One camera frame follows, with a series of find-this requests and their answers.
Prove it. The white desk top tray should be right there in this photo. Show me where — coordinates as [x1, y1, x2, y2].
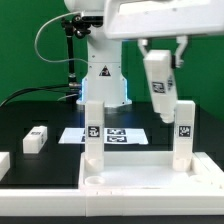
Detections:
[78, 151, 224, 195]

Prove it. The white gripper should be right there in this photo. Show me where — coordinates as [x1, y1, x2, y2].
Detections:
[104, 0, 224, 68]

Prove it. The fiducial marker sheet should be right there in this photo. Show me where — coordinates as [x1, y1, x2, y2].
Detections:
[59, 128, 148, 145]

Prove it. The white left barrier wall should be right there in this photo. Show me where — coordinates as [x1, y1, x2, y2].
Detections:
[0, 152, 10, 181]

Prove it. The grey camera cable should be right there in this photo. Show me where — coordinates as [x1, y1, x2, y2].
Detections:
[34, 12, 90, 65]

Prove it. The white barrier wall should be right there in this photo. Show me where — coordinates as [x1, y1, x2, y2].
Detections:
[0, 189, 224, 217]
[0, 152, 10, 181]

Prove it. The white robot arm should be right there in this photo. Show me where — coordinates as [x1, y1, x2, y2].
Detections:
[64, 0, 224, 113]

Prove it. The black cable bundle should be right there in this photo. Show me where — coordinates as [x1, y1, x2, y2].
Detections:
[0, 84, 81, 108]

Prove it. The white front barrier wall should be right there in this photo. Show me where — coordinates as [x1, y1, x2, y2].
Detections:
[0, 189, 224, 217]

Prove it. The black camera stand pole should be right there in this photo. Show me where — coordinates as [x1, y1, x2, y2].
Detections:
[61, 15, 91, 93]

